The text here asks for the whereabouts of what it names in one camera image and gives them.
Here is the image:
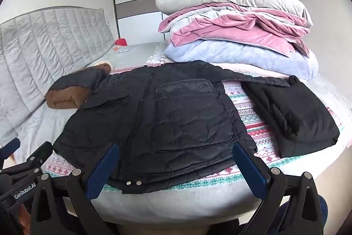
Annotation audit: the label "folded black garment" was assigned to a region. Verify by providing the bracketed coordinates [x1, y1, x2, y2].
[240, 75, 341, 159]

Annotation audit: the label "black quilted jacket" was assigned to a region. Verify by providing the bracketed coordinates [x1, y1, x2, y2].
[51, 60, 290, 194]

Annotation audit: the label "patterned printed blanket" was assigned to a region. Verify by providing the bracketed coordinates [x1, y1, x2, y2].
[45, 64, 345, 189]

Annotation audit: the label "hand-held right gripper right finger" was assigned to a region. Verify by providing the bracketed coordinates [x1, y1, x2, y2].
[233, 142, 324, 235]

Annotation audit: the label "grey padded headboard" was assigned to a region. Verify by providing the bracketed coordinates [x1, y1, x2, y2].
[0, 6, 114, 139]

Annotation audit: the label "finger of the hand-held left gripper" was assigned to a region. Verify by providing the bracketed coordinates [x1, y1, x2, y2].
[0, 137, 21, 162]
[0, 141, 53, 178]

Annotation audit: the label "light blue quilt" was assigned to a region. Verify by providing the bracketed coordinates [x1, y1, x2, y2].
[164, 39, 319, 81]

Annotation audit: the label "person's blue trousers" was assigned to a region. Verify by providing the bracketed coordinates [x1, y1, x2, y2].
[275, 195, 328, 235]

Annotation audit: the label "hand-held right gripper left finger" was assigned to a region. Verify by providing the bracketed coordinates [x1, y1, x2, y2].
[30, 143, 121, 235]

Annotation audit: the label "pink velvet quilt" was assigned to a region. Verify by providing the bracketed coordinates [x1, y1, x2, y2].
[157, 2, 311, 57]

